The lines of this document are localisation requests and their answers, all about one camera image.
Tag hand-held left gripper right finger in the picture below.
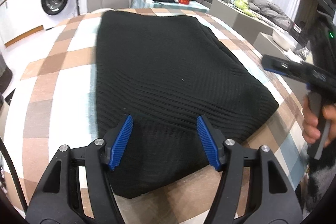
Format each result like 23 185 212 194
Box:
196 115 302 224

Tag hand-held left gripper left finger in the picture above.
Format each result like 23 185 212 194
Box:
25 114 134 224

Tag white bowl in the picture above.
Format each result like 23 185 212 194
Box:
272 30 294 50

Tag checked tablecloth table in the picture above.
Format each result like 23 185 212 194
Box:
4 7 313 224

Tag person's right hand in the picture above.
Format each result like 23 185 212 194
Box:
302 97 336 147

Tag white kitchen base cabinet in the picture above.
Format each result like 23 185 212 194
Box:
0 0 45 47

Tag dark wooden wardrobe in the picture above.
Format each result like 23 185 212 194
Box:
297 0 326 46

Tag checkered side table cloth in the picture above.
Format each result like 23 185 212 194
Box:
130 0 210 13

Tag person's right forearm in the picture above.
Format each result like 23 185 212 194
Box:
302 147 336 214

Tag green toy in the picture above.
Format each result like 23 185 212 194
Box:
234 0 252 16

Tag low grey cabinet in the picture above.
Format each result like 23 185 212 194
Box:
211 0 279 43

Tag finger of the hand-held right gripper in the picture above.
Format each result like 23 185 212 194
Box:
262 54 313 75

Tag black knit sweater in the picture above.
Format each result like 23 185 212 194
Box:
95 11 279 199

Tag grey clothes pile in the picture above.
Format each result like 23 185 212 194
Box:
248 0 293 30

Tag black cable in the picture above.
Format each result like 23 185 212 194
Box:
0 137 28 214

